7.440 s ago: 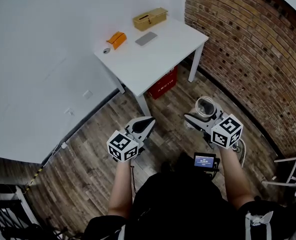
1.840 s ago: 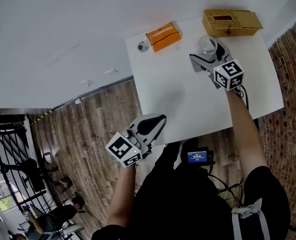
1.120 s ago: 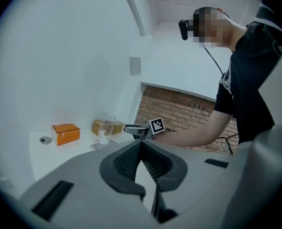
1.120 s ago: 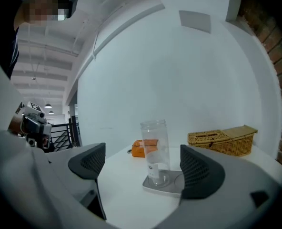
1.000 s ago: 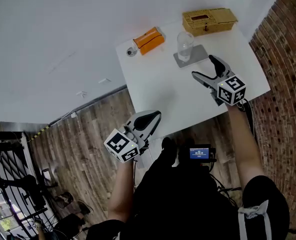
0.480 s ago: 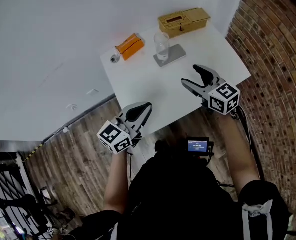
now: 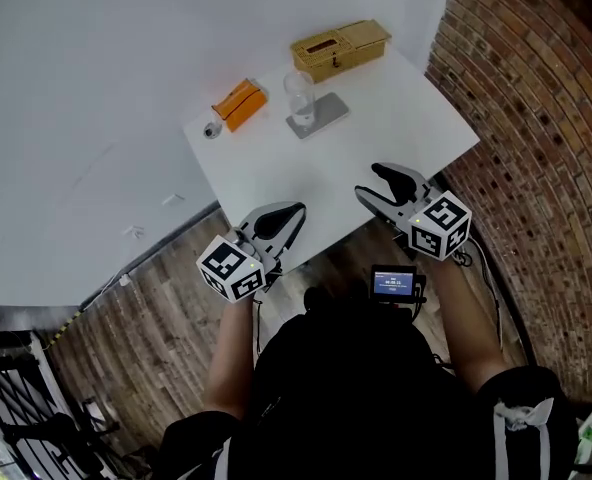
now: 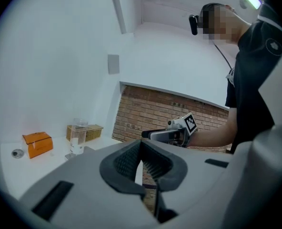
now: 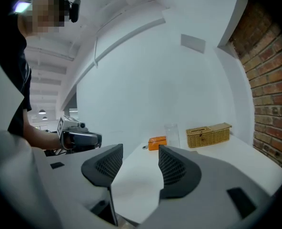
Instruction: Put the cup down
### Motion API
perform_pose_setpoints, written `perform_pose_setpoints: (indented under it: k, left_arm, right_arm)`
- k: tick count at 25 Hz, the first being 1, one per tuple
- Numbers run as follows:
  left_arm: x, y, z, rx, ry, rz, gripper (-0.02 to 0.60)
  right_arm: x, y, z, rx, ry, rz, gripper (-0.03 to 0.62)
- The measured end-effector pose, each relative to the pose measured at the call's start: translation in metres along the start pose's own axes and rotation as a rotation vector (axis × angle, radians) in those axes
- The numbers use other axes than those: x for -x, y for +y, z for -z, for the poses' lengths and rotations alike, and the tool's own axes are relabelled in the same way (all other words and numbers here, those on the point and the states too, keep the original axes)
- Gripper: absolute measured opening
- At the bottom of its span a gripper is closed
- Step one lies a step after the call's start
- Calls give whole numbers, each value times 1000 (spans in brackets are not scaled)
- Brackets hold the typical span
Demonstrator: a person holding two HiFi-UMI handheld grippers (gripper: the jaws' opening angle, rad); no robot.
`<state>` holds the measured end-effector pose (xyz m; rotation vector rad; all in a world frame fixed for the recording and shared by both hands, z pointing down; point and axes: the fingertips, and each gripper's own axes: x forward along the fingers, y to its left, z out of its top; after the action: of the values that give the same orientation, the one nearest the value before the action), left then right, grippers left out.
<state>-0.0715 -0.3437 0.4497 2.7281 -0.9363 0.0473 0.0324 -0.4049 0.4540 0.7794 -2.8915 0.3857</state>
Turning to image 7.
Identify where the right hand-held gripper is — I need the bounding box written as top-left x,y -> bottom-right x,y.
353,161 -> 473,263

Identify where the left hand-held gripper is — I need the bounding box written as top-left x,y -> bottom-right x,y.
195,200 -> 308,305

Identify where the grey square coaster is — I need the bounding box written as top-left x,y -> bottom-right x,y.
285,91 -> 351,141

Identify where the clear plastic jar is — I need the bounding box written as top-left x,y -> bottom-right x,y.
282,69 -> 318,129

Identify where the person's left forearm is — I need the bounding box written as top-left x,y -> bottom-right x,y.
202,291 -> 258,422

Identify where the person's right forearm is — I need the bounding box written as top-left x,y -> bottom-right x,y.
429,253 -> 511,395

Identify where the white table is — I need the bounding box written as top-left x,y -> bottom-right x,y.
182,41 -> 481,277

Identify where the small screen device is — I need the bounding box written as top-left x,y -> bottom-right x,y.
369,263 -> 428,320

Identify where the orange box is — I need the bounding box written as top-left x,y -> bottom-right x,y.
210,78 -> 269,134

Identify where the woven wicker box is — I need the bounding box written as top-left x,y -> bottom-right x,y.
289,18 -> 393,86

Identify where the black t-shirt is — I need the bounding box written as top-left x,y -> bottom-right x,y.
157,287 -> 583,480

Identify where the yellow black striped tape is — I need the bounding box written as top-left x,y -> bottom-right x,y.
49,311 -> 86,350

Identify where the black metal railing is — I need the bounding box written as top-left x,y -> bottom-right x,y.
0,329 -> 123,480

